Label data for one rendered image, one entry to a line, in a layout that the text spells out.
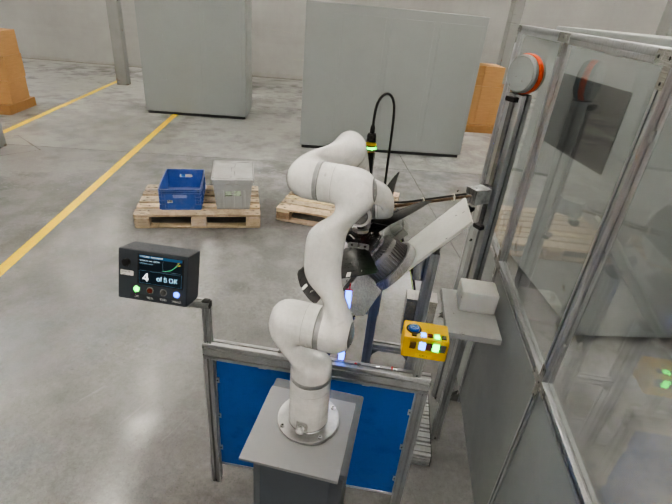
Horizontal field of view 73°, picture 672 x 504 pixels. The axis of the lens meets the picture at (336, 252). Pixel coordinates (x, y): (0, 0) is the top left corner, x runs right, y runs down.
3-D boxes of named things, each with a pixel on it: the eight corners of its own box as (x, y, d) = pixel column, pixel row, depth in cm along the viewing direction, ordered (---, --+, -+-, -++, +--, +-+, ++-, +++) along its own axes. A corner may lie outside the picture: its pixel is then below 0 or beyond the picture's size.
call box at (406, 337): (442, 347, 173) (448, 325, 168) (444, 365, 164) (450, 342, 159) (400, 340, 174) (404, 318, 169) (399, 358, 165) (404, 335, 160)
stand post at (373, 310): (361, 414, 264) (381, 282, 220) (359, 426, 257) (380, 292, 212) (353, 413, 265) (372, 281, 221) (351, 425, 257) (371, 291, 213)
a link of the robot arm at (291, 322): (324, 395, 126) (330, 326, 115) (262, 378, 130) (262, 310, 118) (336, 366, 136) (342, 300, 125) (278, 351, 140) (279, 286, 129)
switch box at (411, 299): (429, 338, 232) (437, 303, 221) (400, 333, 233) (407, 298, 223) (428, 327, 240) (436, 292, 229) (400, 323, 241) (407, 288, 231)
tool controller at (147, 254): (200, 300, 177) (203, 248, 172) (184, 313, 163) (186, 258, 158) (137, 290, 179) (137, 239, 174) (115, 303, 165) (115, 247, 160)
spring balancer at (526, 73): (512, 90, 202) (500, 90, 199) (522, 51, 194) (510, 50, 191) (541, 97, 189) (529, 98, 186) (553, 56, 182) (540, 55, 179)
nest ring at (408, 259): (373, 270, 224) (367, 265, 223) (415, 238, 212) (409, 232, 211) (368, 301, 200) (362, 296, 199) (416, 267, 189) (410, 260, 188)
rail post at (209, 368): (223, 475, 224) (216, 353, 186) (220, 482, 221) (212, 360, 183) (215, 473, 225) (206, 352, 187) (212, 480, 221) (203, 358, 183)
